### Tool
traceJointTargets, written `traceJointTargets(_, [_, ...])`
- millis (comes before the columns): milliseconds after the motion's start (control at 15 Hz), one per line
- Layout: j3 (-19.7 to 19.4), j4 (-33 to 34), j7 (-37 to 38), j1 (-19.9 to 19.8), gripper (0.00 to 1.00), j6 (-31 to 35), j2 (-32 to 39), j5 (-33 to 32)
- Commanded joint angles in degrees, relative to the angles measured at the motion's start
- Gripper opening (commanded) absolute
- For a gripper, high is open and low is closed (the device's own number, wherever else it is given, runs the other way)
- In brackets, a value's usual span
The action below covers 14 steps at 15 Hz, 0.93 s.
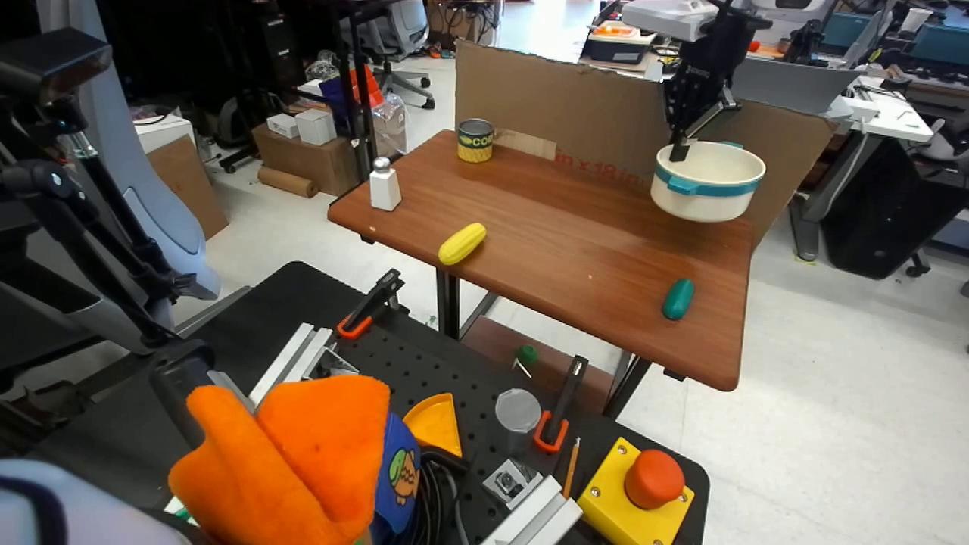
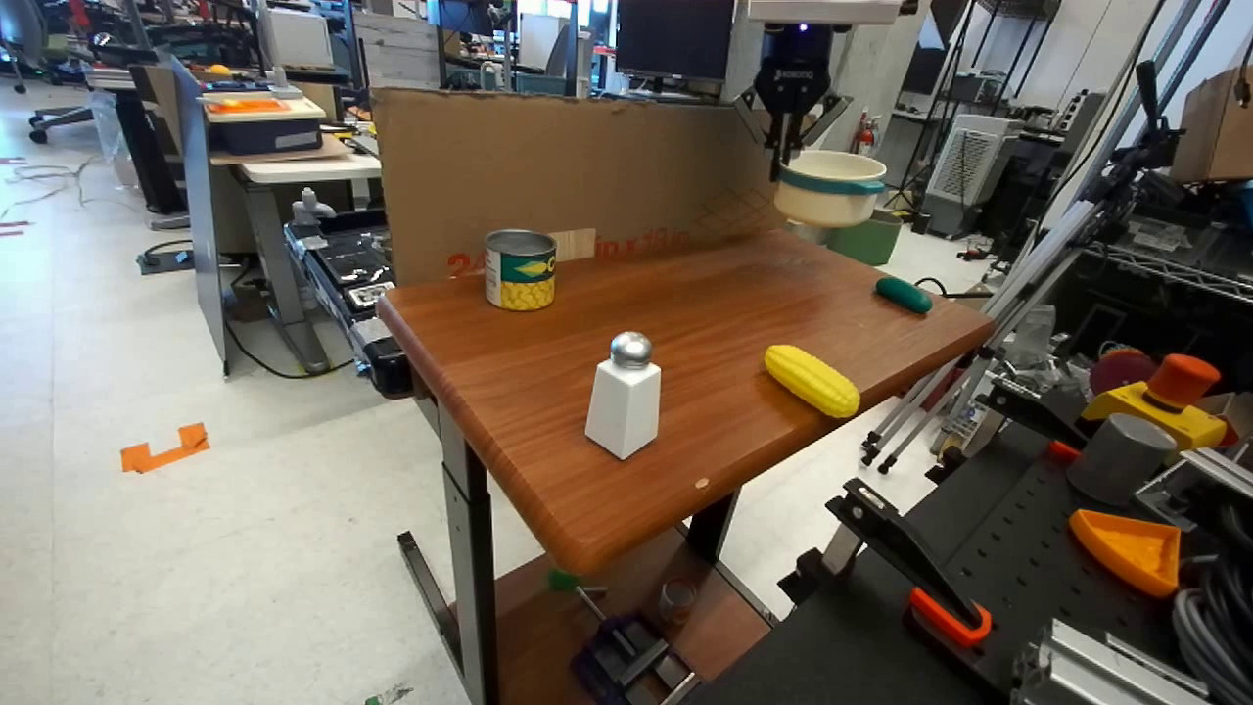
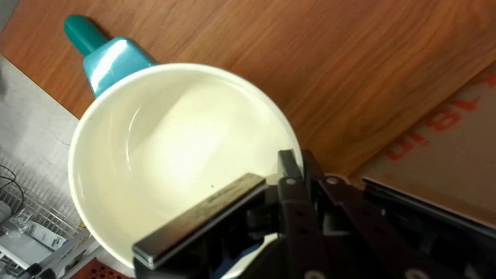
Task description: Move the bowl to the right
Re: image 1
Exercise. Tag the black pole stand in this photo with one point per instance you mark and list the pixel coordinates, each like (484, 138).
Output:
(361, 91)

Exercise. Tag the yellow box with red button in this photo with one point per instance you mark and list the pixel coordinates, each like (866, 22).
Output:
(613, 507)

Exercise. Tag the leaning cardboard board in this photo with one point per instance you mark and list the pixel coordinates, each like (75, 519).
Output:
(189, 185)

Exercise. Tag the white bowl with teal band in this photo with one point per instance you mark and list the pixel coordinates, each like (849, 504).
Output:
(708, 189)

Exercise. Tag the white salt shaker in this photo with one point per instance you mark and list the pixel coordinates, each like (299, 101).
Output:
(384, 189)

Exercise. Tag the clear plastic bag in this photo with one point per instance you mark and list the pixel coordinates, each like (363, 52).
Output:
(390, 125)

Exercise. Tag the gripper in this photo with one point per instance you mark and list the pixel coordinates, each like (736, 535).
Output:
(715, 53)

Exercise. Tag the orange pencil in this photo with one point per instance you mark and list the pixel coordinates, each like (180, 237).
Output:
(571, 469)

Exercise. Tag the office chair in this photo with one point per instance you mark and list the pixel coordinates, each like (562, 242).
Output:
(397, 38)

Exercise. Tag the orange plush cloth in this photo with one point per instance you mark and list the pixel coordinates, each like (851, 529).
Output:
(303, 454)

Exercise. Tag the brown cardboard box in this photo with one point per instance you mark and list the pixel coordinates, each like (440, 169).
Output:
(310, 163)

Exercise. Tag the yellow-labelled corn can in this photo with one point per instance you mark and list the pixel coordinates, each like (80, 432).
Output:
(475, 144)

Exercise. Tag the camera on tripod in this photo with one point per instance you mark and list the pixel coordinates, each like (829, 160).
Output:
(45, 189)

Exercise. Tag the yellow toy corn cob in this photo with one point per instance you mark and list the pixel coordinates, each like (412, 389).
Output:
(462, 244)

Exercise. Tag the silver metal cup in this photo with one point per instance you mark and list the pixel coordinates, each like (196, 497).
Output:
(518, 416)

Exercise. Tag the dark tray with orange items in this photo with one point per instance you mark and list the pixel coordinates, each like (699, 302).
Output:
(619, 42)

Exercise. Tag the brown paper roll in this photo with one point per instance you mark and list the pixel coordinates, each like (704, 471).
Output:
(288, 182)

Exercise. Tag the small silver square mount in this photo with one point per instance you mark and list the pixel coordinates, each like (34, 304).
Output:
(512, 483)

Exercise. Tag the yellow triangular dish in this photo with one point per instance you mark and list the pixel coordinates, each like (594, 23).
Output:
(435, 428)

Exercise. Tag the black bin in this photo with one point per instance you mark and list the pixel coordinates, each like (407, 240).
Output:
(886, 204)

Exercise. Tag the teal oval toy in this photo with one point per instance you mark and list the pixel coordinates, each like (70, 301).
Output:
(678, 300)

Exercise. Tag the white desk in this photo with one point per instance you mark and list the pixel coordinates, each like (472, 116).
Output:
(886, 117)

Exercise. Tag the aluminium rail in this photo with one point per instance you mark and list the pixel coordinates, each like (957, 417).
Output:
(291, 363)
(534, 518)

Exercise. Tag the large cardboard sheet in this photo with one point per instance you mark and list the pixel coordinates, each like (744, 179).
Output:
(560, 98)

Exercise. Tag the white small box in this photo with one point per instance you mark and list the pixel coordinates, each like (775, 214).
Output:
(281, 125)
(316, 126)

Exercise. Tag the green-capped pin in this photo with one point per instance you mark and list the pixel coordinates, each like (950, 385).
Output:
(527, 354)

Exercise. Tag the blue cloth with turtle print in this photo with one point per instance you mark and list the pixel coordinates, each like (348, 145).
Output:
(395, 477)

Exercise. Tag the black clamp with orange grip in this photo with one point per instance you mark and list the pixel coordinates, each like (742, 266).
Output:
(369, 306)
(564, 401)

